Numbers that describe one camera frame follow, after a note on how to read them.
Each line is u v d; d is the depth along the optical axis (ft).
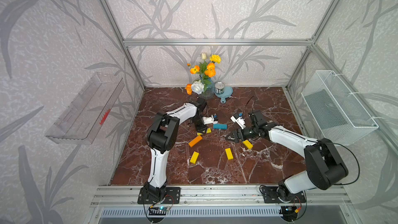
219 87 3.77
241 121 2.60
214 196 2.48
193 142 3.00
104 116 2.15
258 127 2.28
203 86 2.75
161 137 1.79
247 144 2.98
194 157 2.79
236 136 2.47
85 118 2.28
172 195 2.37
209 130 3.13
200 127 2.82
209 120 2.91
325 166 1.43
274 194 2.37
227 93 3.84
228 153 2.84
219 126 3.27
